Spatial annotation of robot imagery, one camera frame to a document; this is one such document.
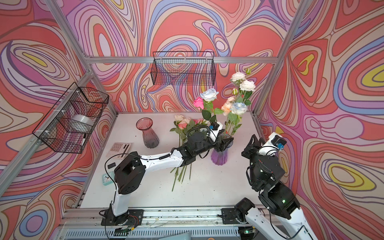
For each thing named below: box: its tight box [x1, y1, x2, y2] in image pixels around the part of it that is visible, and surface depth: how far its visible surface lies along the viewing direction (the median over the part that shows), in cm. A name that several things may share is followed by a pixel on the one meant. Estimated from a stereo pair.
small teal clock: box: [102, 171, 115, 186], surface depth 86 cm
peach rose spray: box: [221, 96, 236, 116], surface depth 74 cm
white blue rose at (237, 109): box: [228, 102, 248, 136], surface depth 69 cm
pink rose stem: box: [193, 96, 205, 110], surface depth 68 cm
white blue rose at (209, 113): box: [200, 88, 224, 123], surface depth 71 cm
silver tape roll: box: [71, 114, 95, 128], surface depth 73 cm
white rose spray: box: [230, 68, 256, 106], surface depth 73 cm
